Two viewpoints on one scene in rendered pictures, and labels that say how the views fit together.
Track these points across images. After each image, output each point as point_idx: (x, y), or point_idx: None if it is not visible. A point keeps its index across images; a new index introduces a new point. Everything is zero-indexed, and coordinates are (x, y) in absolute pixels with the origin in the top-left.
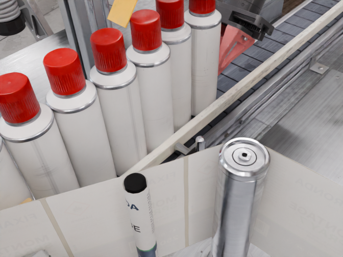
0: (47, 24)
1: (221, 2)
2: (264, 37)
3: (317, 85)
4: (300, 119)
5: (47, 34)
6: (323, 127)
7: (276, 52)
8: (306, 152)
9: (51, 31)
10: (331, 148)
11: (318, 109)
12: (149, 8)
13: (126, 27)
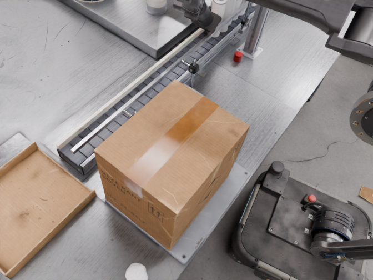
0: (372, 243)
1: (213, 13)
2: (185, 69)
3: (166, 41)
4: (176, 29)
5: (365, 239)
6: (168, 26)
7: (184, 43)
8: (176, 19)
9: (364, 244)
10: (168, 19)
11: (168, 32)
12: (257, 126)
13: (265, 106)
